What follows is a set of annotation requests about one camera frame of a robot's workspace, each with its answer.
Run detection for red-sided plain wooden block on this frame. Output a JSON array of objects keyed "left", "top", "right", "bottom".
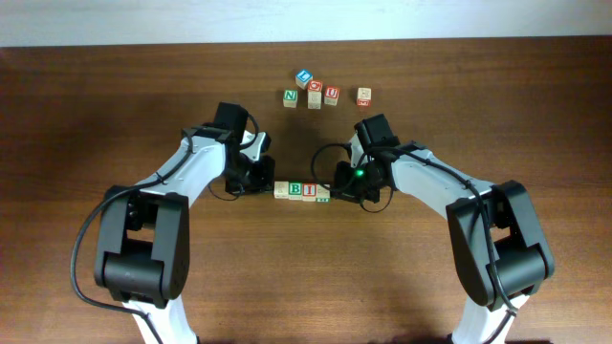
[{"left": 356, "top": 87, "right": 372, "bottom": 107}]

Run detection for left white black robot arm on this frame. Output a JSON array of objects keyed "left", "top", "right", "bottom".
[{"left": 94, "top": 102, "right": 274, "bottom": 343}]

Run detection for blue L wooden block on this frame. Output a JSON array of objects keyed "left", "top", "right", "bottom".
[{"left": 295, "top": 69, "right": 313, "bottom": 90}]

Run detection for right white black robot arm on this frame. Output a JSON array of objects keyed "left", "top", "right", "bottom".
[{"left": 332, "top": 115, "right": 556, "bottom": 343}]

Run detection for green-sided plain wooden block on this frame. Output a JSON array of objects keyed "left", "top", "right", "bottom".
[{"left": 316, "top": 184, "right": 331, "bottom": 203}]

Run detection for red U wooden block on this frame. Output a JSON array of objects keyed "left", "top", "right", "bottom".
[{"left": 323, "top": 86, "right": 340, "bottom": 106}]

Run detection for red C wooden block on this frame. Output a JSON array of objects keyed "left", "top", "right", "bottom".
[{"left": 307, "top": 79, "right": 322, "bottom": 109}]

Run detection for yellow-sided plain wooden block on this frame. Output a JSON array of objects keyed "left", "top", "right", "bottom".
[{"left": 273, "top": 181, "right": 289, "bottom": 199}]

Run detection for green N wooden block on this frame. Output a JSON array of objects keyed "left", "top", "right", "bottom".
[{"left": 283, "top": 90, "right": 298, "bottom": 108}]

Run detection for green B wooden block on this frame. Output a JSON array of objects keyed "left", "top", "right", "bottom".
[{"left": 288, "top": 182, "right": 303, "bottom": 201}]

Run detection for red I wooden block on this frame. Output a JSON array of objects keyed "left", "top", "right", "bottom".
[{"left": 302, "top": 183, "right": 317, "bottom": 202}]

